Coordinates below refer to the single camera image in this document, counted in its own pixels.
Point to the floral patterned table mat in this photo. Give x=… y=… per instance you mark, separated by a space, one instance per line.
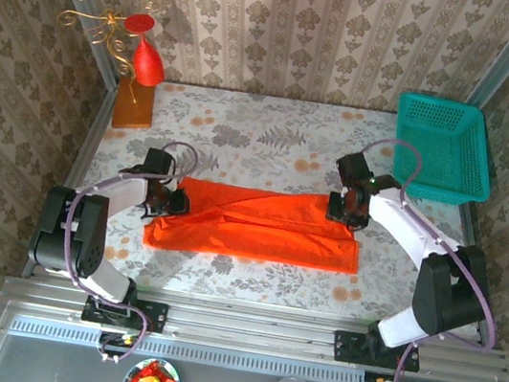
x=270 y=121

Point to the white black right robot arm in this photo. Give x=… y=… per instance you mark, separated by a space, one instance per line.
x=404 y=224

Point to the red wine glass ornament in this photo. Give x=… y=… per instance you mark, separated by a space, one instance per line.
x=147 y=65

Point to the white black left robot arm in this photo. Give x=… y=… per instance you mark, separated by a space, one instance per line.
x=118 y=194

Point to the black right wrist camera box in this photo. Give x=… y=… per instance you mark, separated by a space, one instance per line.
x=335 y=208

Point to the orange mesh t-shirt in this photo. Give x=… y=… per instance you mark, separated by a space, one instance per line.
x=257 y=235

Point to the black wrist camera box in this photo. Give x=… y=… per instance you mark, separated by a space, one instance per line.
x=335 y=208
x=180 y=201

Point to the teal perforated plastic basket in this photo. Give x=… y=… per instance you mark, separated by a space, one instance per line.
x=440 y=148

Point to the red foil wrapped candy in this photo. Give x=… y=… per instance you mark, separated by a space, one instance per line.
x=148 y=370

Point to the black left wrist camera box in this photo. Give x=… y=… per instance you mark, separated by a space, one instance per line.
x=180 y=201

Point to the aluminium mounting rail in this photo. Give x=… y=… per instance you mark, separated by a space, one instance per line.
x=251 y=331

